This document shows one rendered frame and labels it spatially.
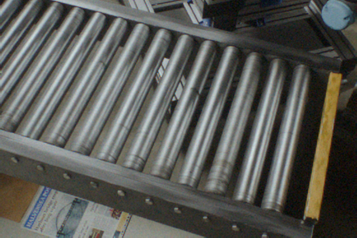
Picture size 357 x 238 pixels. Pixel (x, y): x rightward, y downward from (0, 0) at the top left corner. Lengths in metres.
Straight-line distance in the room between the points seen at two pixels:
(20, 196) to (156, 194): 1.04
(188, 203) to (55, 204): 1.00
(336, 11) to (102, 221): 1.17
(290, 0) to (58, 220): 1.20
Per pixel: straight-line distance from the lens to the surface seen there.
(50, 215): 2.04
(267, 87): 1.35
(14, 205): 2.09
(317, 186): 1.18
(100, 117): 1.26
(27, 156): 1.22
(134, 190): 1.15
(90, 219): 2.01
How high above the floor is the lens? 1.80
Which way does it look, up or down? 52 degrees down
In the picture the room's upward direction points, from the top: 4 degrees clockwise
